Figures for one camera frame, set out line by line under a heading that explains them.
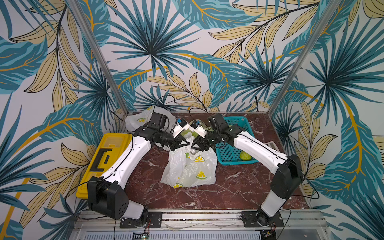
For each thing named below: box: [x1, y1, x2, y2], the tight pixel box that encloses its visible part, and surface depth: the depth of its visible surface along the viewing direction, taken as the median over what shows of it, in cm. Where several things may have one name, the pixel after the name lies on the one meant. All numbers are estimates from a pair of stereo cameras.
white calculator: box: [263, 140, 279, 151], surface depth 100 cm
